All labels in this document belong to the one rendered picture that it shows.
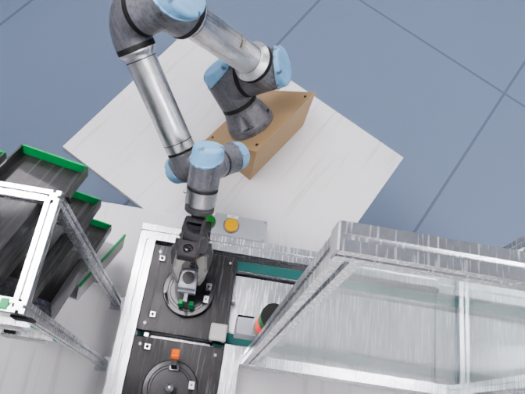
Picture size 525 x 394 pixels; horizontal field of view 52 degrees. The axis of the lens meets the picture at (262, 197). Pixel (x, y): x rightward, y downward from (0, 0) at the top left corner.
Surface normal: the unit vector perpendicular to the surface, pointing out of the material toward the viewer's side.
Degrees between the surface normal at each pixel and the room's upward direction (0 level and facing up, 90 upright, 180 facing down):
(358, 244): 0
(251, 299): 0
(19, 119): 0
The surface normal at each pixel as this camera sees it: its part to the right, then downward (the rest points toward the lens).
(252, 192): 0.12, -0.39
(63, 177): 0.24, -0.71
